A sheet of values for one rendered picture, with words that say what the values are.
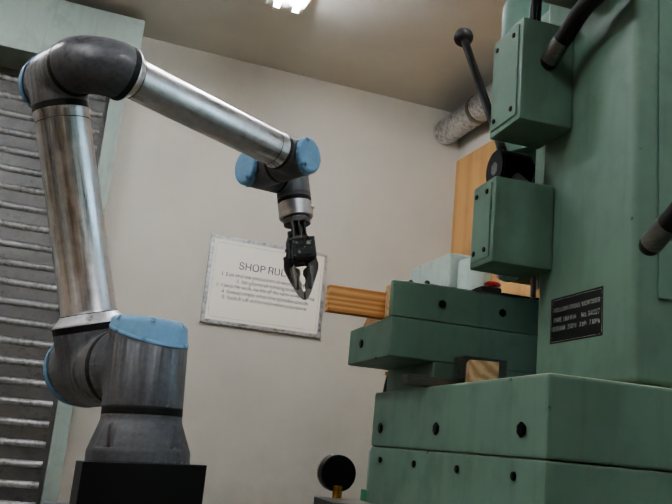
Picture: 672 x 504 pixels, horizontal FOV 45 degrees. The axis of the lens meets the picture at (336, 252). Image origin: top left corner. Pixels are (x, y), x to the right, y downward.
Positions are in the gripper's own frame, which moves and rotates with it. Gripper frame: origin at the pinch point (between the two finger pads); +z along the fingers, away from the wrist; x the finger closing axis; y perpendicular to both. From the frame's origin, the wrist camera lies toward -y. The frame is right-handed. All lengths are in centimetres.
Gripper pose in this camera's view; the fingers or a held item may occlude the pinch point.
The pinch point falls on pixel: (304, 295)
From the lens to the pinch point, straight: 212.5
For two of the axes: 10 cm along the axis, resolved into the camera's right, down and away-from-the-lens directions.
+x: 9.9, -0.8, 1.5
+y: 1.2, -2.9, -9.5
